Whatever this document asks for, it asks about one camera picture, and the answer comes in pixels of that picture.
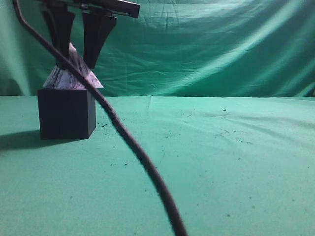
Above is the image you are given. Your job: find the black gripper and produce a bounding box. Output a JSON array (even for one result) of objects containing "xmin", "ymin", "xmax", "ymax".
[{"xmin": 41, "ymin": 0, "xmax": 140, "ymax": 69}]

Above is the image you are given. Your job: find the white purple marbled square pyramid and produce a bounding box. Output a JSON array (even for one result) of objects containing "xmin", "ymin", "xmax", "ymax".
[{"xmin": 43, "ymin": 43, "xmax": 103, "ymax": 90}]

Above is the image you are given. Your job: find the dark purple cube block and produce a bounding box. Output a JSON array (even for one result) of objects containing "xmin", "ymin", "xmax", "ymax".
[{"xmin": 37, "ymin": 88, "xmax": 96, "ymax": 140}]

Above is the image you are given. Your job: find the green backdrop cloth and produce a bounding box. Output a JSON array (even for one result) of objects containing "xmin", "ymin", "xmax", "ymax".
[{"xmin": 0, "ymin": 0, "xmax": 315, "ymax": 98}]

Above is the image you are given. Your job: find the black cable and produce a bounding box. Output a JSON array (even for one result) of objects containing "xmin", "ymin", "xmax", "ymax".
[{"xmin": 13, "ymin": 0, "xmax": 189, "ymax": 236}]

